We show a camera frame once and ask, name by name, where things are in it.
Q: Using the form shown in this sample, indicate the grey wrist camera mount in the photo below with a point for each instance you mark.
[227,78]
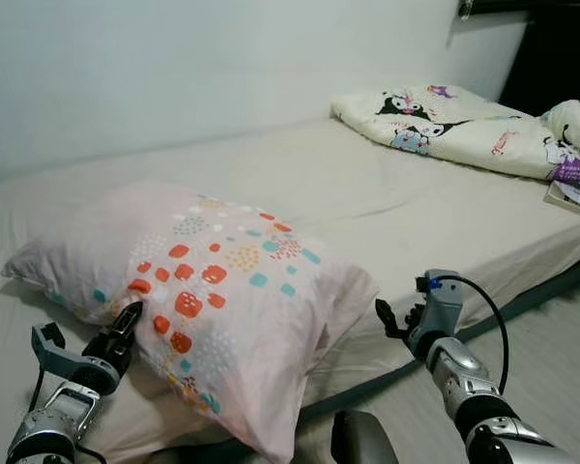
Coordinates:
[58,362]
[443,304]

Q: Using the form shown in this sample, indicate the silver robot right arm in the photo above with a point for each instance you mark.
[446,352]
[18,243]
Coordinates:
[464,382]

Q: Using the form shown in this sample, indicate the pink dotted pillow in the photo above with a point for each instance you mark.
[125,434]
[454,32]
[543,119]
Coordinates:
[222,280]

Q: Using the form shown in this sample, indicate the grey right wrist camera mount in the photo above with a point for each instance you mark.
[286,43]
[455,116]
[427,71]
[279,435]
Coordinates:
[443,304]

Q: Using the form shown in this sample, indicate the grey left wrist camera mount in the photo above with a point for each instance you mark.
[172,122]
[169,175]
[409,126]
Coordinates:
[58,362]

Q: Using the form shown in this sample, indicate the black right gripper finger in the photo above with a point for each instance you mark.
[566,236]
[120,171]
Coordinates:
[391,323]

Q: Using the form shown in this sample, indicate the cream cartoon print comforter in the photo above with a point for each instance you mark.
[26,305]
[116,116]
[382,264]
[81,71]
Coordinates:
[464,130]

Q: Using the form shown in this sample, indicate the grey paperback book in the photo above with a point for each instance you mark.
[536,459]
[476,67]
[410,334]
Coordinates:
[572,198]

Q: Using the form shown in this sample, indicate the black wardrobe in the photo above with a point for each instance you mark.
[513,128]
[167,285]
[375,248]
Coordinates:
[561,58]

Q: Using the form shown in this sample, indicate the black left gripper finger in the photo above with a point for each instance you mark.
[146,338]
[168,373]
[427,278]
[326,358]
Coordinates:
[131,319]

